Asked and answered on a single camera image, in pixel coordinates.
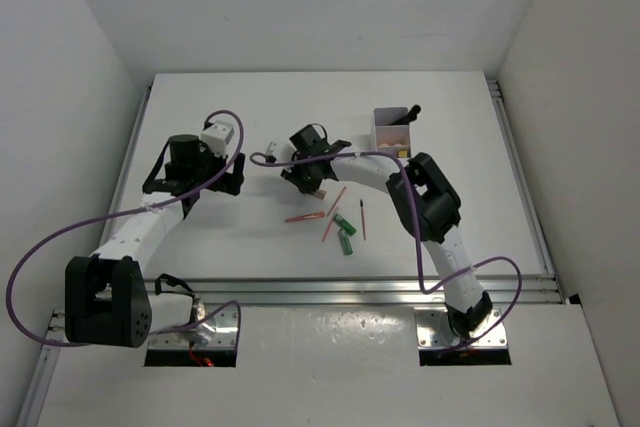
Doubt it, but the green bottle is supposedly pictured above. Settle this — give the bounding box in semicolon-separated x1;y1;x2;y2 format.
333;213;357;236
338;229;353;256

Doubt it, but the white organizer box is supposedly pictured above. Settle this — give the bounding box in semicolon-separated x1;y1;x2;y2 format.
370;107;411;159

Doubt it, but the gourd-shaped beige sponge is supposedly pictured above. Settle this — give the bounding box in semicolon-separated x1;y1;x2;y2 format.
377;142;407;149

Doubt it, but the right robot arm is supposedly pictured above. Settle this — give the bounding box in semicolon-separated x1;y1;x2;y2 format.
281;124;493;339

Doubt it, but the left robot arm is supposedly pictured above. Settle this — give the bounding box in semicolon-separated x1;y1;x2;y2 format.
65;127;245;348

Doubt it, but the thin pink brush stick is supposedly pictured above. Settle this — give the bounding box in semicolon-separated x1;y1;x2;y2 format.
326;186;347;218

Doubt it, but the pink lip pencil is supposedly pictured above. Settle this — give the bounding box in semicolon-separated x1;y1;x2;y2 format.
284;211;326;223

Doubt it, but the long pink stick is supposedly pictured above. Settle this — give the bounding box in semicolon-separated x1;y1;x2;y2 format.
321;207;338;243

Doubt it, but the pink mascara wand brush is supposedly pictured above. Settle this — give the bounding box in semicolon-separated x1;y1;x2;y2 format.
359;199;367;241

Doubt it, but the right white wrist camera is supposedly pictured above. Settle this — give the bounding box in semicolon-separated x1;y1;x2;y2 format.
264;141;290;164

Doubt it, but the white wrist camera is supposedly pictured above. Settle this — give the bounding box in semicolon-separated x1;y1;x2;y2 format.
200;121;235;158
264;141;290;164

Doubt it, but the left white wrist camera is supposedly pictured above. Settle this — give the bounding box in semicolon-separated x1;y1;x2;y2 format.
200;121;235;158

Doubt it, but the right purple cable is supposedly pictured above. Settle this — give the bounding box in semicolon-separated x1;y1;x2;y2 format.
248;150;523;351

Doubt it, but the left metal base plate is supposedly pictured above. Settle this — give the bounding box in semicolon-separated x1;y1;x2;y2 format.
148;293;242;351

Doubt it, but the metal base plate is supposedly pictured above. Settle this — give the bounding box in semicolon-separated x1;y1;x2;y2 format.
414;308;508;351
148;293;242;351

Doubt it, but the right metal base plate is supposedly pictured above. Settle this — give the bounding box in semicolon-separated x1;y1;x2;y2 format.
414;308;508;351

